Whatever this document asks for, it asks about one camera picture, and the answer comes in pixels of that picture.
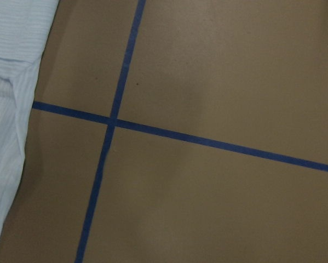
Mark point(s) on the light blue button-up shirt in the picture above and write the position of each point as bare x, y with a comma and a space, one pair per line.
24, 29

